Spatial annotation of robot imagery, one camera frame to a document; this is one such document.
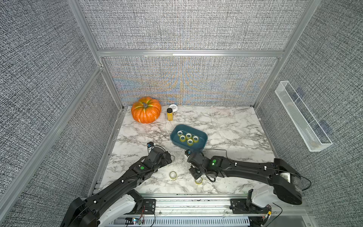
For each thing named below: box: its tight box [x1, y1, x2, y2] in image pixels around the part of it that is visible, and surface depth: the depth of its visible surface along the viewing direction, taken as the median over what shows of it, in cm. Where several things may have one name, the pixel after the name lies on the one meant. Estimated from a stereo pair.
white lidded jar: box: [169, 104, 179, 113], surface depth 112 cm
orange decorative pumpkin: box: [131, 96, 162, 124], surface depth 105 cm
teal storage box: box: [170, 123, 208, 152], surface depth 102 cm
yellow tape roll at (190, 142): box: [187, 139, 194, 147], surface depth 99 cm
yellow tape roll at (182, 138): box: [179, 135, 186, 143], surface depth 102 cm
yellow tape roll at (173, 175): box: [169, 170, 178, 180], surface depth 85 cm
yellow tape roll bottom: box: [194, 176, 203, 185], surface depth 83 cm
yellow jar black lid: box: [166, 107, 174, 122], surface depth 108 cm
